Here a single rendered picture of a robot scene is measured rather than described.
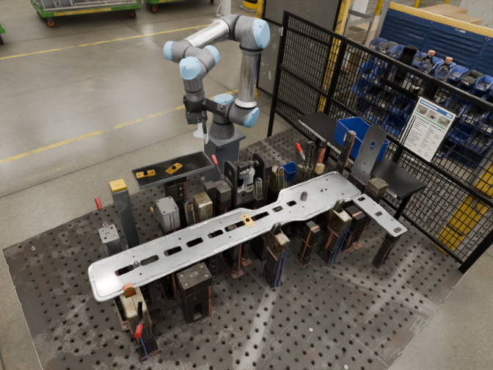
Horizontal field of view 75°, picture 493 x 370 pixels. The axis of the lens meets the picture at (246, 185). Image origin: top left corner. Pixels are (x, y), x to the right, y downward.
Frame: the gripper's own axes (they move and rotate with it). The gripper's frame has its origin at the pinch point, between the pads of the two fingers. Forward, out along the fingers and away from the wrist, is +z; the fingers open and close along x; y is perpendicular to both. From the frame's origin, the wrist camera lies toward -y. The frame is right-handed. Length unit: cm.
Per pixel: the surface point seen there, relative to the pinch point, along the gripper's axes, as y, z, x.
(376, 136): -84, 19, -5
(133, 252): 35, 23, 44
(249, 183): -17.5, 34.6, 5.9
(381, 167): -96, 47, -7
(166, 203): 21.3, 17.7, 24.5
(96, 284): 47, 19, 58
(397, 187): -98, 44, 11
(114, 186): 43.0, 11.6, 16.7
